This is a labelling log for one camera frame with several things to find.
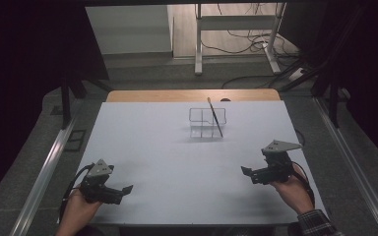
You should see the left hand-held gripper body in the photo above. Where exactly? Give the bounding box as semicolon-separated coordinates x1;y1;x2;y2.
79;158;125;206

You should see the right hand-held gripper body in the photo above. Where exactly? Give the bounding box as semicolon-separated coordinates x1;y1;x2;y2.
251;140;304;185

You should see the makeup brush with dark handle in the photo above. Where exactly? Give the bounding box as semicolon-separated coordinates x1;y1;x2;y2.
207;96;224;139

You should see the clear plastic organizer box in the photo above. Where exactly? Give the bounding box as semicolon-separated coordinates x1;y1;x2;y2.
188;107;227;140

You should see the person's right hand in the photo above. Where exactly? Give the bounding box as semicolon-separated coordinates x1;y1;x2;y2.
270;163;315;216

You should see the person's left hand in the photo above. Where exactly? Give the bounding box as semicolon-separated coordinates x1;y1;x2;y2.
55;187;103;236

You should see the white board sheet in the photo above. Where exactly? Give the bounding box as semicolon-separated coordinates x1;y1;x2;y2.
57;100;328;227

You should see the dark floor plate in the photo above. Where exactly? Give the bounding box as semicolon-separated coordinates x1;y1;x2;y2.
63;129;88;152

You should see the black metal stand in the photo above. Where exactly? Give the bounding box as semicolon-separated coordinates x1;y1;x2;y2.
58;73;114;130
277;6;370;129

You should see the white power strip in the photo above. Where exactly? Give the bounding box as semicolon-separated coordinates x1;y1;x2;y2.
287;67;307;83

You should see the wooden table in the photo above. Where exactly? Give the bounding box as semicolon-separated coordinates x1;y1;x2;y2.
105;88;282;103

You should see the black curtain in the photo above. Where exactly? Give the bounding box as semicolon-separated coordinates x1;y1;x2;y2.
0;0;110;210
280;0;378;168

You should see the white cabinet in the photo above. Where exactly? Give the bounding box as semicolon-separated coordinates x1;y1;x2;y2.
85;4;174;56

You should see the left hand-held gripper cable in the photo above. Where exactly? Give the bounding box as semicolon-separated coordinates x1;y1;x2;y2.
58;162;95;225

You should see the hand-held gripper cable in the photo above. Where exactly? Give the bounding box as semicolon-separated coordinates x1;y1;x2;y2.
58;162;95;225
291;160;317;208

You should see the right hand-held gripper cable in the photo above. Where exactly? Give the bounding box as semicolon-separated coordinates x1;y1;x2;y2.
291;160;317;208

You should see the thin black cable loop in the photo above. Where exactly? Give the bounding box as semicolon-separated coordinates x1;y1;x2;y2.
294;128;307;147

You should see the silver metal rail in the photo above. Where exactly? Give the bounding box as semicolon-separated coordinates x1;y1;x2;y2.
9;114;82;236
312;97;378;236

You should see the long black floor cable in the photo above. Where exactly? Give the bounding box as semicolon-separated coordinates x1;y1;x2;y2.
220;74;279;90

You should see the tangle of black floor cables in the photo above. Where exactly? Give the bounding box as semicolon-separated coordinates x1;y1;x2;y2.
199;3;301;62

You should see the white metal desk frame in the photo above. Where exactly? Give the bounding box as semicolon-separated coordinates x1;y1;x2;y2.
194;2;287;77

